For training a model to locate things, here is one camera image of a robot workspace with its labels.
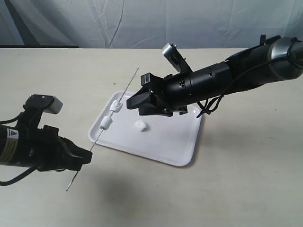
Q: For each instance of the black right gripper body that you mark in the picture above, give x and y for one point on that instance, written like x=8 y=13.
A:
x=172 y=91

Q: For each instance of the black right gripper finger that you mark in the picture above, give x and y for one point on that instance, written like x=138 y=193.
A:
x=142 y=98
x=156 y=110

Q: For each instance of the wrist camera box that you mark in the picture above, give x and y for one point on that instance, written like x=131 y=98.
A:
x=44 y=103
x=173 y=56

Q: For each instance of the thin metal skewer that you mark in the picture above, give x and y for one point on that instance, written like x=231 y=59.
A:
x=111 y=113

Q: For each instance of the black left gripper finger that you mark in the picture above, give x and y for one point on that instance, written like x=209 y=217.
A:
x=73 y=163
x=86 y=155

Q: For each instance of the grey-blue backdrop curtain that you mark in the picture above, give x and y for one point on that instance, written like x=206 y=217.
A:
x=148 y=23

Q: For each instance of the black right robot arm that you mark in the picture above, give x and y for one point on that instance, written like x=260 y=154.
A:
x=272 y=60

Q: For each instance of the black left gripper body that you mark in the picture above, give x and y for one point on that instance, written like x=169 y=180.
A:
x=38 y=147

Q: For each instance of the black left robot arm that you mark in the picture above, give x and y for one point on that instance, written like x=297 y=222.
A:
x=9 y=145

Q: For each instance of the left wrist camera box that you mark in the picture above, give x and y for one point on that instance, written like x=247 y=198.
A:
x=44 y=103

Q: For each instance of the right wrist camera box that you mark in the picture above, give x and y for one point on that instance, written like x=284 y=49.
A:
x=173 y=56

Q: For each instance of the white marshmallow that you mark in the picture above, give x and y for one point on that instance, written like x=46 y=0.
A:
x=105 y=123
x=141 y=125
x=116 y=106

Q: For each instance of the white rectangular plastic tray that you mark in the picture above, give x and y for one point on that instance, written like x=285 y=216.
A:
x=170 y=140

